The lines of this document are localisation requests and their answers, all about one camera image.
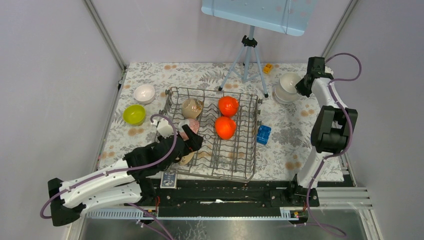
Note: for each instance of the light blue tripod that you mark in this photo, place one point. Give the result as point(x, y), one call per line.
point(249, 45)

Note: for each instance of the orange bowl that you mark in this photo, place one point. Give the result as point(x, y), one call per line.
point(225, 127)
point(228, 106)

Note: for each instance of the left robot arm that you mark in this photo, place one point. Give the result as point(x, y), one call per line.
point(122, 182)

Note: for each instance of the grey wire dish rack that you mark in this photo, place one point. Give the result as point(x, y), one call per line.
point(231, 159)

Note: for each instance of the beige patterned bowl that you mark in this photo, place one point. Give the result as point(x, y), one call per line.
point(186, 159)
point(192, 108)

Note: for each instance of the yellow-green bowl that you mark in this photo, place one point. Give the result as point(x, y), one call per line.
point(134, 114)

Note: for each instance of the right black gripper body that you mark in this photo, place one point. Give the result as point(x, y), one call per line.
point(302, 88)

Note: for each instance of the near beige patterned bowl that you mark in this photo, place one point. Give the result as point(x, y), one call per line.
point(186, 159)

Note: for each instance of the pink patterned bowl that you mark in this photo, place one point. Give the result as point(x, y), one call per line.
point(192, 123)

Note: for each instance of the orange toy block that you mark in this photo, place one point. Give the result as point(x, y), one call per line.
point(267, 68)

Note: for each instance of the far beige patterned bowl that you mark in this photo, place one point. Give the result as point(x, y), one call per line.
point(192, 108)

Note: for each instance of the floral tablecloth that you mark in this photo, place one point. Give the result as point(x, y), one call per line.
point(287, 149)

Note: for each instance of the white ribbed bowl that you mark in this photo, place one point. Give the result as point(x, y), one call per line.
point(283, 97)
point(288, 82)

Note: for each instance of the light blue board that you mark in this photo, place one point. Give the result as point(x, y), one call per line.
point(289, 17)

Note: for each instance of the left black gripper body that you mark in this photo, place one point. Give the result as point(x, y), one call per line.
point(165, 166)

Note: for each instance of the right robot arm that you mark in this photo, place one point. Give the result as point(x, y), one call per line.
point(331, 134)

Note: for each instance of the blue toy block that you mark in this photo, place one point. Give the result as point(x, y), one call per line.
point(263, 134)

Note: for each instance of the blue playing card box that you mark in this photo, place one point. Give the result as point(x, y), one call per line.
point(168, 180)

